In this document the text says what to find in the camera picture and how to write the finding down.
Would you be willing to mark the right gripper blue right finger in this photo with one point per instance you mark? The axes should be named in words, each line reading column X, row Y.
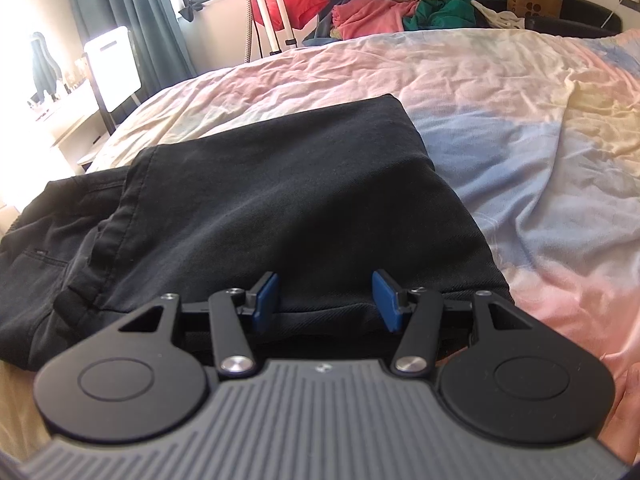
column 418, row 306

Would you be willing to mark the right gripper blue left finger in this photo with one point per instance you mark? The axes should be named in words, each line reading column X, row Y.
column 255, row 307

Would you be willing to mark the black pants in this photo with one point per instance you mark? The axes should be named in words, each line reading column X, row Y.
column 322, row 198

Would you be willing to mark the pastel bed sheet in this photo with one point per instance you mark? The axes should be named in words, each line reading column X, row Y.
column 539, row 137

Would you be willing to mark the white desk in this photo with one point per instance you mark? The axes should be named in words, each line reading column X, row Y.
column 67, row 134

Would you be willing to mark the pink garment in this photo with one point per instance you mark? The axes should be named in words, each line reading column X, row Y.
column 358, row 18

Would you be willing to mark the green garment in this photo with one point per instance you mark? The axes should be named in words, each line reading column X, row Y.
column 440, row 14

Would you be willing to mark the white garment on armchair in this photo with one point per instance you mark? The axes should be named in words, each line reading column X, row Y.
column 502, row 19

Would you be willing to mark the teal item on desk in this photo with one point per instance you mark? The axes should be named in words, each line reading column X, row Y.
column 45, row 70

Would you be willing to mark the garment steamer stand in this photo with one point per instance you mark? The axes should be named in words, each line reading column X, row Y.
column 273, row 41

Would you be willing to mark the black armchair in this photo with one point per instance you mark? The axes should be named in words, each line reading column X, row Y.
column 578, row 19

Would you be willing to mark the teal curtain left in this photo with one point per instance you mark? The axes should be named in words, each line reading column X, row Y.
column 163, row 57

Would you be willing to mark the white chair black frame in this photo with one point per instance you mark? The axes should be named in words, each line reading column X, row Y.
column 113, row 72

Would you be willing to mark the wall socket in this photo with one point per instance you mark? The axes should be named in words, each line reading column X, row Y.
column 631, row 4

